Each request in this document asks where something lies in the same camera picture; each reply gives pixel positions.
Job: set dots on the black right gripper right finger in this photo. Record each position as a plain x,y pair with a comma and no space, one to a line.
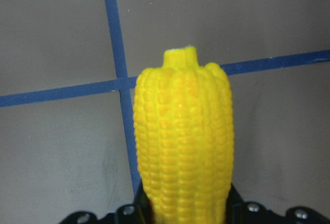
241,211

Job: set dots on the yellow toy corn cob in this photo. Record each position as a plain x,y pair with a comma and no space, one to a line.
184,131

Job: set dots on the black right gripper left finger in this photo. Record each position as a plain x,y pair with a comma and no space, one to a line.
139,211

